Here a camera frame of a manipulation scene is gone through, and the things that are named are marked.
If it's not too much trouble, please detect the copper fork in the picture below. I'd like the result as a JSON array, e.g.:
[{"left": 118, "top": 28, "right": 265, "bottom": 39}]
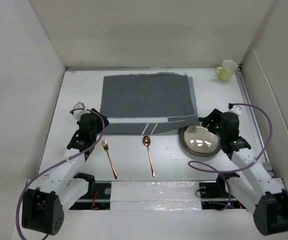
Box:
[{"left": 101, "top": 140, "right": 118, "bottom": 180}]

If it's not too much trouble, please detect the dark rimmed cream plate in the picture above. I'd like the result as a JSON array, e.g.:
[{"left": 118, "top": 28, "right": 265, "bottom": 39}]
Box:
[{"left": 179, "top": 124, "right": 221, "bottom": 157}]

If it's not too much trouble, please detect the pale green mug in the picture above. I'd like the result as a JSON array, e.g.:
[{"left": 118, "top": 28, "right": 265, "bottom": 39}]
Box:
[{"left": 215, "top": 59, "right": 237, "bottom": 82}]

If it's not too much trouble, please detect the grey striped cloth placemat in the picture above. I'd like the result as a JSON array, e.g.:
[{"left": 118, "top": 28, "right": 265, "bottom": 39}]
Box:
[{"left": 100, "top": 72, "right": 199, "bottom": 135}]

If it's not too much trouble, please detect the copper spoon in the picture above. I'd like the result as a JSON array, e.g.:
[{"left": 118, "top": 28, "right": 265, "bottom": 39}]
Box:
[{"left": 142, "top": 135, "right": 156, "bottom": 177}]

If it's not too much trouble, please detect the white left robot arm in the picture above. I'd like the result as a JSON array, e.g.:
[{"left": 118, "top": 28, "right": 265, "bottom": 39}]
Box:
[{"left": 15, "top": 107, "right": 109, "bottom": 240}]

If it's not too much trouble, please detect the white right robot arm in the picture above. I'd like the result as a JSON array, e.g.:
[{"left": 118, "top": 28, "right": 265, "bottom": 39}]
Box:
[{"left": 201, "top": 106, "right": 288, "bottom": 236}]

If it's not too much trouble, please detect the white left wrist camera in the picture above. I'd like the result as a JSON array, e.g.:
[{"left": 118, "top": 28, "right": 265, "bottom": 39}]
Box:
[{"left": 70, "top": 101, "right": 88, "bottom": 121}]

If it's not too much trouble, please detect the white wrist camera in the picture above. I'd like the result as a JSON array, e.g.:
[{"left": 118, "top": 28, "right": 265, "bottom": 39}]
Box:
[
  {"left": 228, "top": 103, "right": 242, "bottom": 116},
  {"left": 70, "top": 101, "right": 88, "bottom": 121}
]

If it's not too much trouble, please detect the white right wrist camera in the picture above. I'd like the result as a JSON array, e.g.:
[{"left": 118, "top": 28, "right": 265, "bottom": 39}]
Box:
[{"left": 228, "top": 103, "right": 242, "bottom": 116}]

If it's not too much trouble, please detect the metal table edge rail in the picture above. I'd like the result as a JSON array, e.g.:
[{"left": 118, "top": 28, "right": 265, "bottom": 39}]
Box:
[{"left": 235, "top": 66, "right": 276, "bottom": 178}]

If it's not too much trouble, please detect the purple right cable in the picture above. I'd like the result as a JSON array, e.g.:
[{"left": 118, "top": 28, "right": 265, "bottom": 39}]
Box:
[{"left": 187, "top": 102, "right": 275, "bottom": 212}]

